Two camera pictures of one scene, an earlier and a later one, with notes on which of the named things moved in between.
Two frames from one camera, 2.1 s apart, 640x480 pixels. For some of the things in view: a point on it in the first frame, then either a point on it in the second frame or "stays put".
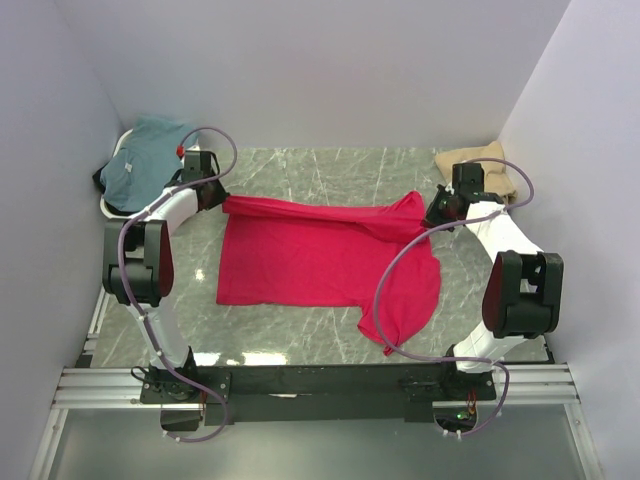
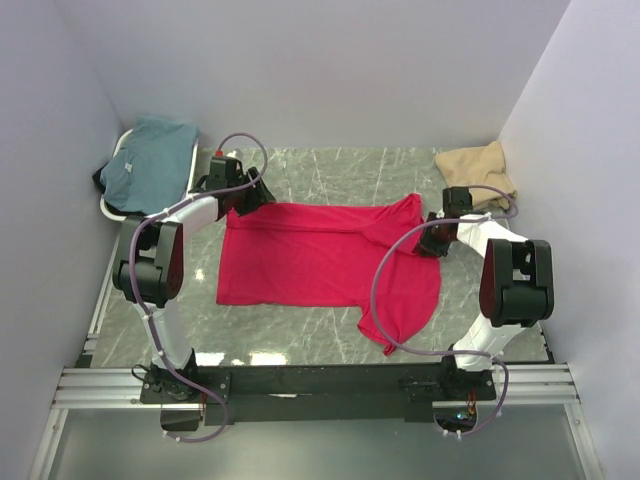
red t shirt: (284, 252) stays put
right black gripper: (435, 214) -> (431, 240)
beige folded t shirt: (496, 179) stays put
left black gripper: (214, 195) -> (251, 195)
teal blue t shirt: (147, 161) stays put
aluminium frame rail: (81, 385) stays put
